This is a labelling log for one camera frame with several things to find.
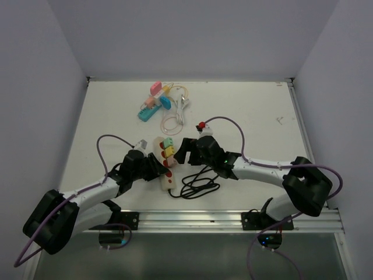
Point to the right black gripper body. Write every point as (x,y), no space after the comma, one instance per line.
(209,163)

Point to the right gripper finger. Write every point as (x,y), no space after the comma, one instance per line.
(195,158)
(181,153)

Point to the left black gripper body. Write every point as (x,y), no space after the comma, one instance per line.
(139,173)

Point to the green USB charger plug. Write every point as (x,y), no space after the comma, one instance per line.
(167,142)

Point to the yellow USB charger plug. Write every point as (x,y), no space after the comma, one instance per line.
(169,151)

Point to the pink brown charger plug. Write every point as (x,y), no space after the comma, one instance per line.
(170,161)

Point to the teal USB hub strip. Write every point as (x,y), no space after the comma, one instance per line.
(147,113)

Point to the pink charger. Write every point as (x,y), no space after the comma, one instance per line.
(155,88)

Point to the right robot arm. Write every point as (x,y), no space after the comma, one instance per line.
(306,187)

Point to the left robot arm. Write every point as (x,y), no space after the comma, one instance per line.
(59,216)

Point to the white multi-socket adapter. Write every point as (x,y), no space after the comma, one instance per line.
(157,97)

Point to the blue flat charger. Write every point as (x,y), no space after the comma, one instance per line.
(165,102)

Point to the peach small charger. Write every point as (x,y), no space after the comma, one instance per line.
(150,102)

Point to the yellow small charger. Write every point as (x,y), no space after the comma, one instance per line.
(166,89)

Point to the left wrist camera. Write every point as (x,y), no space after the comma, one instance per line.
(141,146)

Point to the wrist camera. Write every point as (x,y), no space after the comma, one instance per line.
(204,130)
(141,146)

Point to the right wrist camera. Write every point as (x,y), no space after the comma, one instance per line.
(204,130)

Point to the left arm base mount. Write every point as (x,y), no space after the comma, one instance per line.
(131,219)

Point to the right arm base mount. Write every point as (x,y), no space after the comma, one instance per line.
(255,220)

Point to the aluminium front rail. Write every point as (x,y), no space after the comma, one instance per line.
(229,222)

